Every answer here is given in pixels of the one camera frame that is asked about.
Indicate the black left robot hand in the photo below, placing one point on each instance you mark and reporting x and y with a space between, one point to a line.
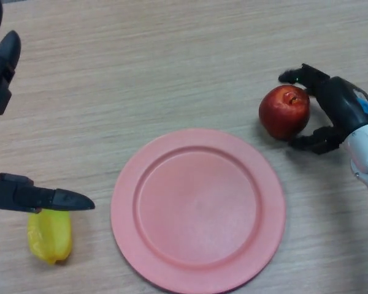
0 79

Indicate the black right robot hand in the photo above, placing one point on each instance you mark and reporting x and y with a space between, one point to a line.
334 104

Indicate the red apple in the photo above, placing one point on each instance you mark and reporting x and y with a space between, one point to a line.
283 112

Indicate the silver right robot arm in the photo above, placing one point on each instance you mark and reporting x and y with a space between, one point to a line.
366 153

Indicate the pink round plate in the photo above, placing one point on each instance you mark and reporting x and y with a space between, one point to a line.
198 211

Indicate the yellow starfruit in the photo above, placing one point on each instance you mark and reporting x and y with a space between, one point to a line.
50 237

